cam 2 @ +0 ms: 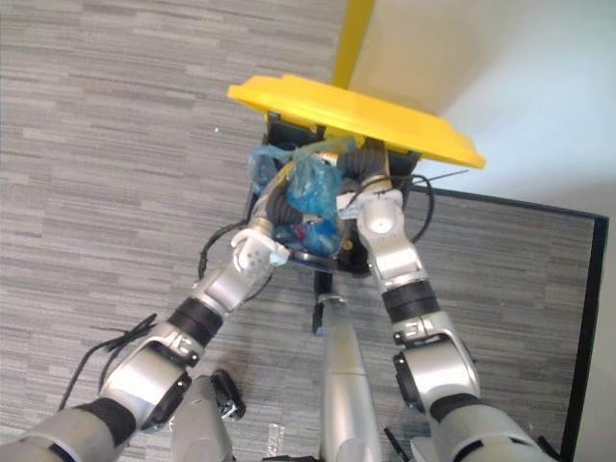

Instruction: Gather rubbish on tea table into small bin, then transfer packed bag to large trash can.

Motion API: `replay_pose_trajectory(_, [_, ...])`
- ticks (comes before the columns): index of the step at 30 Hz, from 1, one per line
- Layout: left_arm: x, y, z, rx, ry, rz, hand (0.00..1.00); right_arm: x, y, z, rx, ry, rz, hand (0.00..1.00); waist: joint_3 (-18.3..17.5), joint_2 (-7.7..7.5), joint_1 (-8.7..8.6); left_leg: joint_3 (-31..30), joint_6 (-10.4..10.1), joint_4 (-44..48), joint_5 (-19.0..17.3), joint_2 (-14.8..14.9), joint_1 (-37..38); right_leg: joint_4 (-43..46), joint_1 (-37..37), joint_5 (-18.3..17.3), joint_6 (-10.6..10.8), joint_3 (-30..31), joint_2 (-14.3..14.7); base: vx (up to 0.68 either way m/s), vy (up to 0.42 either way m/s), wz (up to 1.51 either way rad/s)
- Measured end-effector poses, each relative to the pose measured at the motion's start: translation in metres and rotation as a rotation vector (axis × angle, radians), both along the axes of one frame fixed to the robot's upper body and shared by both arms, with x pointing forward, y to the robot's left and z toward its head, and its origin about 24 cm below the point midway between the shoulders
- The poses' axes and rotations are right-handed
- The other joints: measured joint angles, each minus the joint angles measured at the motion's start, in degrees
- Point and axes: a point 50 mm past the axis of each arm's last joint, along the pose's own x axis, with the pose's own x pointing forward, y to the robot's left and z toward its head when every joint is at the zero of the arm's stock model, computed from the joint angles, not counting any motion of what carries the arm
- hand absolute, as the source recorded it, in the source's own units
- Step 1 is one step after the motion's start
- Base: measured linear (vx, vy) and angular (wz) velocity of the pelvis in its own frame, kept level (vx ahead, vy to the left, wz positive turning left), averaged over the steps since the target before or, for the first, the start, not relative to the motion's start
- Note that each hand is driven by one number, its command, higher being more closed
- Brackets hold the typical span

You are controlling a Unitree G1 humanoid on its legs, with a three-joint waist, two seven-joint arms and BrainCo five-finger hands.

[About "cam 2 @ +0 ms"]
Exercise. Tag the black floor edge strip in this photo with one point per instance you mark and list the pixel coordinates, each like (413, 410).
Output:
(584, 313)

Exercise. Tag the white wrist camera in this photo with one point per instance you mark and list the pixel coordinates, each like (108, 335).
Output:
(255, 252)
(350, 204)

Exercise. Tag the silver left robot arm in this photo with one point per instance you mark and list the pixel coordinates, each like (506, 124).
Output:
(144, 366)

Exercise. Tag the yellow trash can lid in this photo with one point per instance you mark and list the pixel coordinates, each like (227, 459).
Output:
(356, 115)

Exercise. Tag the black large trash can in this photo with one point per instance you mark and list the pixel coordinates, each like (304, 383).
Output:
(353, 250)

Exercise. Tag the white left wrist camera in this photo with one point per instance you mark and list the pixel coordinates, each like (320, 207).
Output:
(255, 252)

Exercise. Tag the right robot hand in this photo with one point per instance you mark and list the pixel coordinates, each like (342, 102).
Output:
(363, 163)

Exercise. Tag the dark left robot foot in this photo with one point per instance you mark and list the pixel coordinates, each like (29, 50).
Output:
(230, 394)

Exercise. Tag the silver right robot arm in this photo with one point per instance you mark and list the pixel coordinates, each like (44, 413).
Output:
(399, 260)

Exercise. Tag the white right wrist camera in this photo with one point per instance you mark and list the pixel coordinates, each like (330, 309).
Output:
(350, 204)

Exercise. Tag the silver left robot leg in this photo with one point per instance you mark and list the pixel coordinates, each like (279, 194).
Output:
(199, 423)

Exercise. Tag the blue plastic rubbish bag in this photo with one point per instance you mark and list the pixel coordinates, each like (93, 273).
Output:
(310, 187)

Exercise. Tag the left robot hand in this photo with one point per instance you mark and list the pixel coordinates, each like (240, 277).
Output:
(281, 207)

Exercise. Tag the yellow upright wall panel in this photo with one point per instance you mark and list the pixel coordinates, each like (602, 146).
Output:
(353, 43)

